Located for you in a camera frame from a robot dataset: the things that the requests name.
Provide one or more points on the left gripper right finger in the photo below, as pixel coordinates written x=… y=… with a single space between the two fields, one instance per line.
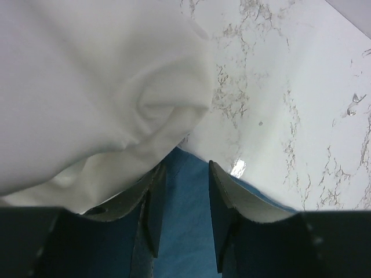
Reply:
x=253 y=238

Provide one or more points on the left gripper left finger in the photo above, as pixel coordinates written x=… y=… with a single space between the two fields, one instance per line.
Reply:
x=119 y=238

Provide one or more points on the blue t shirt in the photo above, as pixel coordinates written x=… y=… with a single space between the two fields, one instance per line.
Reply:
x=186 y=247

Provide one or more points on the white t shirt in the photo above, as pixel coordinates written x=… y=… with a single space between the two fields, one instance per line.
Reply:
x=94 y=94

